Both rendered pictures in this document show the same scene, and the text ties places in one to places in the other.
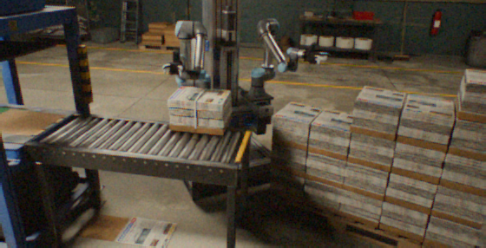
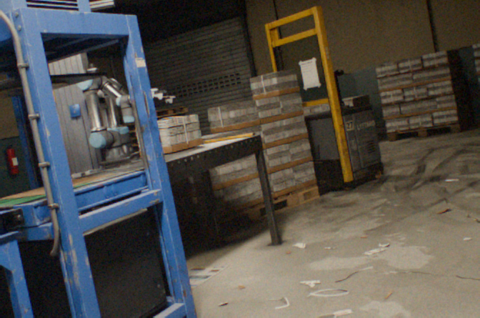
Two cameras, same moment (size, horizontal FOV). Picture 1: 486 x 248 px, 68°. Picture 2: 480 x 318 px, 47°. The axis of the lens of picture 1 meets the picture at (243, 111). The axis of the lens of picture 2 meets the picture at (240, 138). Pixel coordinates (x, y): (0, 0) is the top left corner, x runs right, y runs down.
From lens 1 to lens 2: 3.86 m
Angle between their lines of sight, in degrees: 68
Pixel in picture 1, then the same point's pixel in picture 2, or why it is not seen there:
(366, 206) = not seen: hidden behind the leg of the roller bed
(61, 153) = (169, 166)
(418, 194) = (283, 156)
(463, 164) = (291, 122)
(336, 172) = (240, 168)
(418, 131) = (268, 111)
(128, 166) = (212, 159)
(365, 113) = (240, 111)
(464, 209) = (302, 151)
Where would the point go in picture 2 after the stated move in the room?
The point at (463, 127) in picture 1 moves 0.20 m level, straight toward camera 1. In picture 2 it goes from (283, 98) to (296, 96)
